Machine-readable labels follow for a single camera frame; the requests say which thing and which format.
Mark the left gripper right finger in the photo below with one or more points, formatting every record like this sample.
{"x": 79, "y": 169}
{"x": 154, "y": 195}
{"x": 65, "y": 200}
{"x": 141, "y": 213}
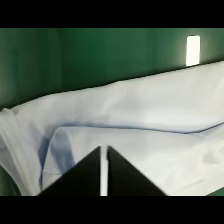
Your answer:
{"x": 128, "y": 176}

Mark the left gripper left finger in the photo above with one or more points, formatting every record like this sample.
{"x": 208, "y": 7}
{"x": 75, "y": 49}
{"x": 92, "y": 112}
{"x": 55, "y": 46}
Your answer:
{"x": 83, "y": 176}

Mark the light blue shirt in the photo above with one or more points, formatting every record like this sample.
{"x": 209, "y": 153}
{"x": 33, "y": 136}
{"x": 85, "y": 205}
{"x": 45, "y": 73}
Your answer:
{"x": 150, "y": 110}

